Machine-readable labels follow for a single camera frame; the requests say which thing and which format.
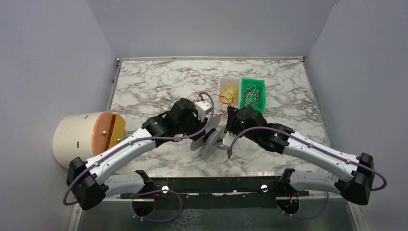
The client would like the white plastic bin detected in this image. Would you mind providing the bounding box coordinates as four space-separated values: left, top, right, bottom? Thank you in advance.
215 77 241 114

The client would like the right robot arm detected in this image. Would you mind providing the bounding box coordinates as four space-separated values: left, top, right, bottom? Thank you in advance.
225 106 375 205

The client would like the green plastic bin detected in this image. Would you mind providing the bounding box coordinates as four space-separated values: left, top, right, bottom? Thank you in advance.
240 78 266 114

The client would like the white cable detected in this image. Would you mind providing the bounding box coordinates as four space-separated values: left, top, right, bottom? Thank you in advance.
243 83 263 107

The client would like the white perforated cable spool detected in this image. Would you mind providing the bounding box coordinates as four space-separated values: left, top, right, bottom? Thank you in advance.
190 115 225 160

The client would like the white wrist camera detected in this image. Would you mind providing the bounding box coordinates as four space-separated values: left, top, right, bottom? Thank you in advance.
217 132 237 150
194 100 212 122

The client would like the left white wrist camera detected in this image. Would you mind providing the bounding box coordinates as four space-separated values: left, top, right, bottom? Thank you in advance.
194 100 212 122

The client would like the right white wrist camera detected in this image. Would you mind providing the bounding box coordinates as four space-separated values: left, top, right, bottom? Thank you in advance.
217 132 237 150

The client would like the cream cylinder winding machine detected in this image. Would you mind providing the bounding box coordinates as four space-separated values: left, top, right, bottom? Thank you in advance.
52 111 126 168

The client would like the black cable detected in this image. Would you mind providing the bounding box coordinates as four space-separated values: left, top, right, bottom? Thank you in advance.
243 86 264 108

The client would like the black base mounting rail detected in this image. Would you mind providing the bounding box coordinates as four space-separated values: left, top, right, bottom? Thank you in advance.
117 176 309 210

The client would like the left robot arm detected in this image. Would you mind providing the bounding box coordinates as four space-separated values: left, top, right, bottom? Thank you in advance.
63 98 214 210

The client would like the yellow cable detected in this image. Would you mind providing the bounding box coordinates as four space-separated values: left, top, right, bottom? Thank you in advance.
218 83 239 104

